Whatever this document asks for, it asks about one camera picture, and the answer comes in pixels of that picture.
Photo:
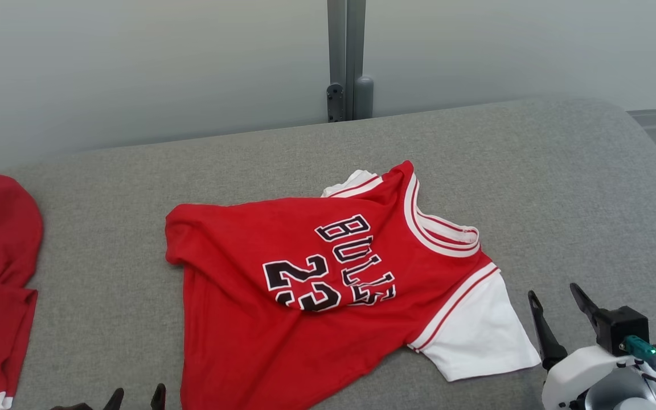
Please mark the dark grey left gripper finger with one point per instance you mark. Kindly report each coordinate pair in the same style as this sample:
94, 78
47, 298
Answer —
116, 400
159, 398

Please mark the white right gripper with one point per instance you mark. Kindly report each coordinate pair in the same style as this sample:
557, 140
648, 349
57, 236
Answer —
573, 376

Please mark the grey aluminium wall post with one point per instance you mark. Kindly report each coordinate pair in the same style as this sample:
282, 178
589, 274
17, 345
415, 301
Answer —
346, 34

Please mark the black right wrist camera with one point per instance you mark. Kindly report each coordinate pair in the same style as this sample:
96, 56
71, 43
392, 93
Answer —
624, 324

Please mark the teal right camera connector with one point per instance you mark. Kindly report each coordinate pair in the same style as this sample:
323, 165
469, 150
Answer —
641, 347

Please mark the red Bulls 23 jersey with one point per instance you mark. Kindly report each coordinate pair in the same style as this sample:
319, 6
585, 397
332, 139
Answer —
237, 256

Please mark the dark grey post hinge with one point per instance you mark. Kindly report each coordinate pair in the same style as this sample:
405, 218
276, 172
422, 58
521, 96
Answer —
335, 102

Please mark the grey cylinder post fitting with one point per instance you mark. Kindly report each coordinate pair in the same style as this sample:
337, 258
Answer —
364, 97

